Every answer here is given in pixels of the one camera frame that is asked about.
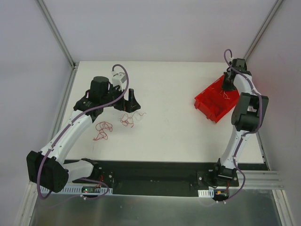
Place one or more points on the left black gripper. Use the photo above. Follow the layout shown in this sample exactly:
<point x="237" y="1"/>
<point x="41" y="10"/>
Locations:
<point x="122" y="102"/>

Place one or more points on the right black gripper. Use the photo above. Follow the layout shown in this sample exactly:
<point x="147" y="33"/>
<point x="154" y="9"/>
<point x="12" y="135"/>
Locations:
<point x="228" y="83"/>

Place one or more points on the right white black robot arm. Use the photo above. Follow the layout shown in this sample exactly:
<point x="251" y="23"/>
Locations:
<point x="246" y="119"/>

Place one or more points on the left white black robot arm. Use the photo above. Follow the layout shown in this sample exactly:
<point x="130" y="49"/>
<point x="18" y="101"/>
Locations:
<point x="47" y="167"/>

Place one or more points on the red plastic bin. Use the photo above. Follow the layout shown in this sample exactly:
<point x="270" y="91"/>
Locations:
<point x="214" y="102"/>

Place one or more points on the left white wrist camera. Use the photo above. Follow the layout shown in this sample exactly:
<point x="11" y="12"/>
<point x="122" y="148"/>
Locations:
<point x="119" y="79"/>

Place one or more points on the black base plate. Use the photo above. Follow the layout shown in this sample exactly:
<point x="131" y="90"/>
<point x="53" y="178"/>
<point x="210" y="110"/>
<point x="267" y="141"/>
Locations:
<point x="182" y="179"/>

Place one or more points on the right aluminium frame post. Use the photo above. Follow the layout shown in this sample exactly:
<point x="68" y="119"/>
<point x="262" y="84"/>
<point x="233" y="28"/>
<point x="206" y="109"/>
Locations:
<point x="277" y="5"/>

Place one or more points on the aluminium frame post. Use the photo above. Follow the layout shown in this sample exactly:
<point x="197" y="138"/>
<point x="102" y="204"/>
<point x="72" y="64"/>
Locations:
<point x="277" y="5"/>
<point x="55" y="31"/>

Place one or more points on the left white cable duct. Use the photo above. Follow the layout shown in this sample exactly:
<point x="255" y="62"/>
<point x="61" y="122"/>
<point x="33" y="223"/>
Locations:
<point x="88" y="190"/>

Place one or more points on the white cable duct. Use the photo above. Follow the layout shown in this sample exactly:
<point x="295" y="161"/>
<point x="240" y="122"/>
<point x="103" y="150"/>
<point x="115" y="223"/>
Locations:
<point x="207" y="193"/>
<point x="88" y="190"/>

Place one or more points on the right white cable duct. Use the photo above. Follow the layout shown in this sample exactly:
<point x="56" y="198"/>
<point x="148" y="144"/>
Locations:
<point x="207" y="193"/>

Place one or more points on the left aluminium frame post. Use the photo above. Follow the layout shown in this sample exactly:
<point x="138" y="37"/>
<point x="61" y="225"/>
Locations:
<point x="55" y="31"/>

